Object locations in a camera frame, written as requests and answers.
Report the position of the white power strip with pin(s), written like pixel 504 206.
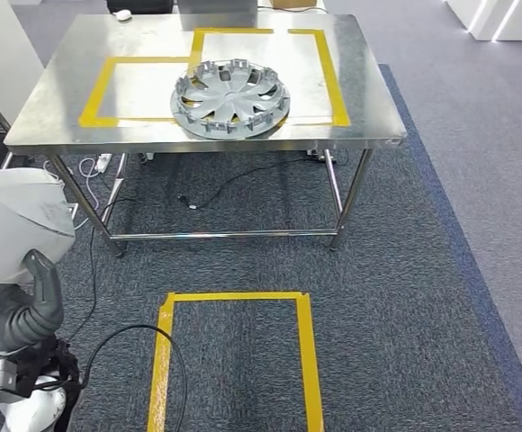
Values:
pixel 103 163

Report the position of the cardboard box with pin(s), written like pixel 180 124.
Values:
pixel 292 3

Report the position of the steel workbench table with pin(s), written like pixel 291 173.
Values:
pixel 63 89

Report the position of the grey laptop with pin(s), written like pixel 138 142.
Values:
pixel 218 15

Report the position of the grey wheel hubcap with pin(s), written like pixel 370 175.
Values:
pixel 230 98

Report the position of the white computer mouse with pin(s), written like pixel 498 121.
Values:
pixel 124 15

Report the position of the white curved plastic part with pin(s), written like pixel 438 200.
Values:
pixel 13 220

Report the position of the white cabinet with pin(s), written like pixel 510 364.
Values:
pixel 0 54

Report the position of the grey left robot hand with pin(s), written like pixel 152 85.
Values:
pixel 47 286

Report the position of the black carrying case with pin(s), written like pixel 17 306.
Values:
pixel 139 6

